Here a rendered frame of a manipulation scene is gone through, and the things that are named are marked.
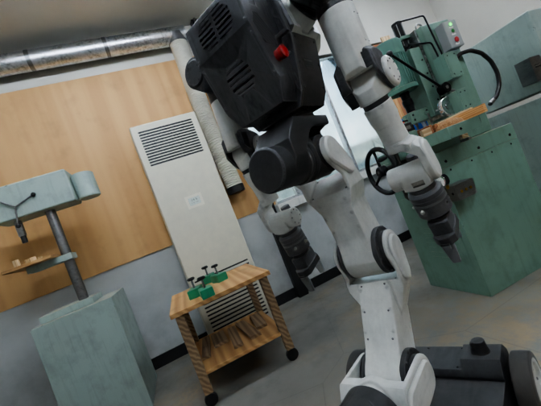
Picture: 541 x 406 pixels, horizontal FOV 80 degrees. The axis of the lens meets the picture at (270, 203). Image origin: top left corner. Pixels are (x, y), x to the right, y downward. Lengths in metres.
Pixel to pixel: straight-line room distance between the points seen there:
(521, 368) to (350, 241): 0.57
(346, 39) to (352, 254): 0.58
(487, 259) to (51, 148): 3.03
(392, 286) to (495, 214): 1.18
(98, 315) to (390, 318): 1.72
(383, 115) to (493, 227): 1.37
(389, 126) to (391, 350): 0.60
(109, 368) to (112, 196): 1.28
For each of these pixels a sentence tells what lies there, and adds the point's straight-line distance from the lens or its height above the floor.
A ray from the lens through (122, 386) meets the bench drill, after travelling 2.36.
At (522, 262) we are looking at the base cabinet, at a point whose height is 0.08.
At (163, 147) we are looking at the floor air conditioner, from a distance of 2.65.
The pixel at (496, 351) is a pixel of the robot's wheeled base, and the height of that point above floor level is 0.21.
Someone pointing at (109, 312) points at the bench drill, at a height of 0.62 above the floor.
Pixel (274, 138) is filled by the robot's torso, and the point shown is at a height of 1.01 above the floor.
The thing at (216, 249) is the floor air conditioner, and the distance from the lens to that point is 2.57.
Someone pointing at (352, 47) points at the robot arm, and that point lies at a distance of 0.85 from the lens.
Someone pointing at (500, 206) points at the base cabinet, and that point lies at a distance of 2.15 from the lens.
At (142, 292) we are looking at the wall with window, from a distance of 2.86.
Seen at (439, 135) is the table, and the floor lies 0.88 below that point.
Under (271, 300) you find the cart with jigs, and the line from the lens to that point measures 1.90.
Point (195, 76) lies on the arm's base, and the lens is 1.11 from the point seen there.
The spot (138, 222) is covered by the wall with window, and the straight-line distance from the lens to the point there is 2.84.
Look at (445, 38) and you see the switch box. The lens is 2.33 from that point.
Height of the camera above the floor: 0.85
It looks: 1 degrees up
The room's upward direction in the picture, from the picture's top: 22 degrees counter-clockwise
